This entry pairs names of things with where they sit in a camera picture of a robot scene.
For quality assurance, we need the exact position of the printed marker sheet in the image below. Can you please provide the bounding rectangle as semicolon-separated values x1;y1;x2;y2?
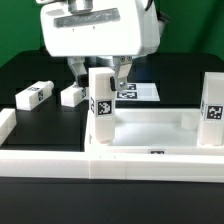
116;83;160;102

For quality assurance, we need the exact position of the white U-shaped fence frame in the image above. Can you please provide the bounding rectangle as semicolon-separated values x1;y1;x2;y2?
0;107;224;184

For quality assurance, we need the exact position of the white desk top tray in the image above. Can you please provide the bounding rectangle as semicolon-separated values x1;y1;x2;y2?
84;108;224;156

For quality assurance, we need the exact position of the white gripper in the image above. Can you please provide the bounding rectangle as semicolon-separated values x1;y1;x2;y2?
40;0;159;91

